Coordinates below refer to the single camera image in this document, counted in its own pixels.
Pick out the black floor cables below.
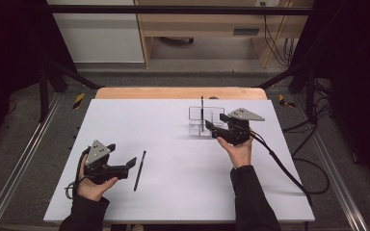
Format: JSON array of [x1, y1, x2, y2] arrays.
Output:
[[282, 78, 333, 196]]

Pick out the beige wooden desk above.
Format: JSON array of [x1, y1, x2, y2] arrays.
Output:
[[134, 0, 316, 70]]

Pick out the aluminium floor rail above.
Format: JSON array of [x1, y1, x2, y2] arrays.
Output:
[[293, 94, 370, 231], [0, 92, 64, 231]]

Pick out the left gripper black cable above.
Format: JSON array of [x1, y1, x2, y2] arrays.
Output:
[[65, 147, 91, 200]]

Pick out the black makeup brush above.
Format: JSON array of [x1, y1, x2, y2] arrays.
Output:
[[133, 150, 147, 193], [199, 95, 205, 133]]

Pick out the person's left hand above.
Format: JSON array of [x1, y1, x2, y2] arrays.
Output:
[[76, 154, 119, 202]]

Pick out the dark rectangular desk handle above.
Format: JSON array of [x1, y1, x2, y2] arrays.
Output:
[[232, 28, 260, 37]]

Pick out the white cabinet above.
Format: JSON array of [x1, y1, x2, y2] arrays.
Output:
[[46, 0, 145, 64]]

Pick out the black curtain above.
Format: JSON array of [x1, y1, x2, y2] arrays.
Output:
[[290, 0, 370, 193], [0, 0, 78, 155]]

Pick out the person's right hand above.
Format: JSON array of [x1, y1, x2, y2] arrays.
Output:
[[216, 128, 254, 170]]

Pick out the black metal frame stand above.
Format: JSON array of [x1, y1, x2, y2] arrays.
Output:
[[256, 62, 319, 124], [38, 61, 105, 123]]

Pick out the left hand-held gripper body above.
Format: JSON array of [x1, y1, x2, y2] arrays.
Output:
[[82, 140, 130, 186]]

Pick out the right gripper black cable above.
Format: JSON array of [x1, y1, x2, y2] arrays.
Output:
[[249, 129, 314, 210]]

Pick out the clear acrylic holder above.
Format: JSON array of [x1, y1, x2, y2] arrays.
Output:
[[187, 105, 225, 139]]

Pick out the black hanging cables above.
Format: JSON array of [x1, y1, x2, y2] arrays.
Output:
[[263, 3, 298, 66]]

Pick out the yellow black floor tape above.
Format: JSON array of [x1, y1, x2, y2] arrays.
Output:
[[72, 92, 87, 110], [277, 93, 297, 109]]

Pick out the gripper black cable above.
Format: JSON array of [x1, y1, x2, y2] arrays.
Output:
[[65, 147, 91, 200], [249, 129, 314, 210]]

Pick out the black horizontal frame bar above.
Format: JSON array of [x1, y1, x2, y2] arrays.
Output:
[[41, 4, 316, 16]]

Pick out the wooden table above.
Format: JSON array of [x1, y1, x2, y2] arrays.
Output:
[[94, 86, 268, 100]]

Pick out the white table mat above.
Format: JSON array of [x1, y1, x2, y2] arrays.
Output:
[[42, 98, 316, 224]]

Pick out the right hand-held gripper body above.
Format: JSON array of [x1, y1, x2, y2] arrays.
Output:
[[216, 107, 266, 147]]

